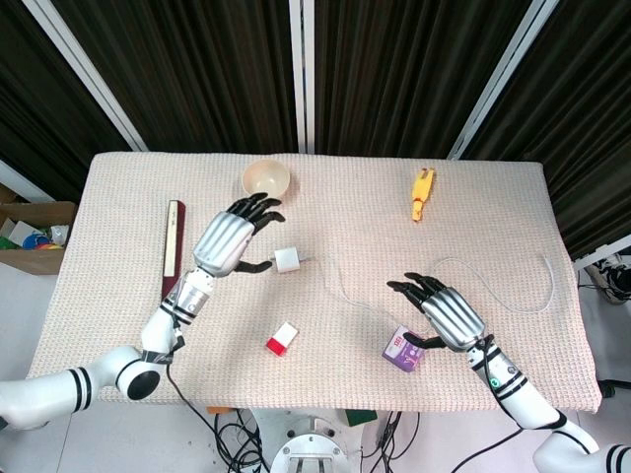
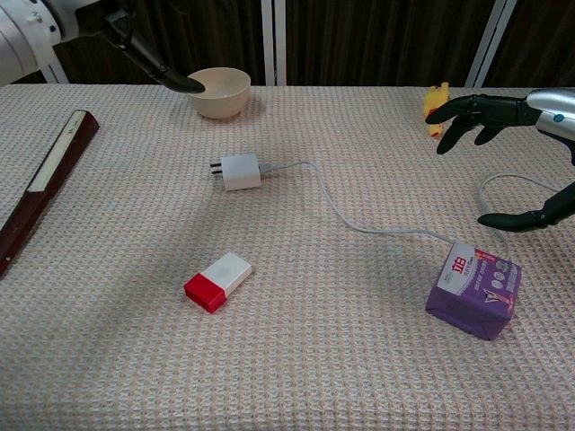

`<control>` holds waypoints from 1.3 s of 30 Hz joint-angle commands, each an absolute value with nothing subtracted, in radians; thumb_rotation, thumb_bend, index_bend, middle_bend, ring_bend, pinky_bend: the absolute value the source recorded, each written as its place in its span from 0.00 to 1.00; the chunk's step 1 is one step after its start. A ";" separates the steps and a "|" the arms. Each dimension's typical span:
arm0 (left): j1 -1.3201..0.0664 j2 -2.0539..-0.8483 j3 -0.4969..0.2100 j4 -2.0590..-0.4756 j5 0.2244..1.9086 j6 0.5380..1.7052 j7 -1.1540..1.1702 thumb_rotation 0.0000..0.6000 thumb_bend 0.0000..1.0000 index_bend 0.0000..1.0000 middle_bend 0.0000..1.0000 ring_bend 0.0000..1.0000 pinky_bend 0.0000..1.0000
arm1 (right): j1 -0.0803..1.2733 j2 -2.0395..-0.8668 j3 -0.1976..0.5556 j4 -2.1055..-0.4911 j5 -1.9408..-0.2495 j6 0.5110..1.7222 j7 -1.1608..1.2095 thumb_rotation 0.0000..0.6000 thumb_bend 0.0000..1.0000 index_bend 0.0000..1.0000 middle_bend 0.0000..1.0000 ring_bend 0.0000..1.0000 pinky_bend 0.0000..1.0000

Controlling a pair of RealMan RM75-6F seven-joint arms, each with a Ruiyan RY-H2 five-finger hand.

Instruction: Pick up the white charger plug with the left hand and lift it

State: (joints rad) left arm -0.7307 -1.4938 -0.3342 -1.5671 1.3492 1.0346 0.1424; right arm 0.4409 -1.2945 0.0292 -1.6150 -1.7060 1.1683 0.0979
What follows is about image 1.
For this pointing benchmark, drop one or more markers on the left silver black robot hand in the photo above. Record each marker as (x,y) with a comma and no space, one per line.
(224,241)

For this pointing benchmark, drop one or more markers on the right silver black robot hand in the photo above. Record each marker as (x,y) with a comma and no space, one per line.
(451,315)

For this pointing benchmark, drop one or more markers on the white charger plug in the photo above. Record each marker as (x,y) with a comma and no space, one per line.
(290,259)

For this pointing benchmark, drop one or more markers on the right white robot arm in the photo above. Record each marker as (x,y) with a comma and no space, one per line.
(532,399)

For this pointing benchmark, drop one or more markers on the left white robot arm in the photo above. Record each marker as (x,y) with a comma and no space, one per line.
(113,364)

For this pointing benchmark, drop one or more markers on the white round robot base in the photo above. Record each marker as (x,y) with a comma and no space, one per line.
(310,446)

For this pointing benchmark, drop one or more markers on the dark red long book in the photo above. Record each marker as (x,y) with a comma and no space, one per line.
(172,249)

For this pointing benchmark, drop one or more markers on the purple small carton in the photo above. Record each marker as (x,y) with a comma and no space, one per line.
(401,352)

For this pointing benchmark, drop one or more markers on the beige bowl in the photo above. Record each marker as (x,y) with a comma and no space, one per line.
(266,181)

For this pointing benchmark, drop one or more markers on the red and white small box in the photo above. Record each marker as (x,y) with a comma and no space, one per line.
(282,338)

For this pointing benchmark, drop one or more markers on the beige woven table cloth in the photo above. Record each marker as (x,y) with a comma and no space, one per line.
(345,222)

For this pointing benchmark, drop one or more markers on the yellow rubber chicken toy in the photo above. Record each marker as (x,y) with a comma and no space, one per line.
(420,194)

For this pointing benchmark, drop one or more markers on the green block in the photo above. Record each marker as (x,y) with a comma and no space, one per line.
(361,417)

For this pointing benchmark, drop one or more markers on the black and white shoe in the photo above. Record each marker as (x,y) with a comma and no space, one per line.
(613,276)

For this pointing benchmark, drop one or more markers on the black pleated curtain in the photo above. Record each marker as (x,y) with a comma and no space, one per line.
(197,69)

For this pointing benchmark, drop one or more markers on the cardboard box with clutter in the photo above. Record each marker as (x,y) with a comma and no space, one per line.
(32,236)

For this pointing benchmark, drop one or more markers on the white frame post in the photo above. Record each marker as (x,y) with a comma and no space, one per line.
(91,74)
(503,79)
(302,74)

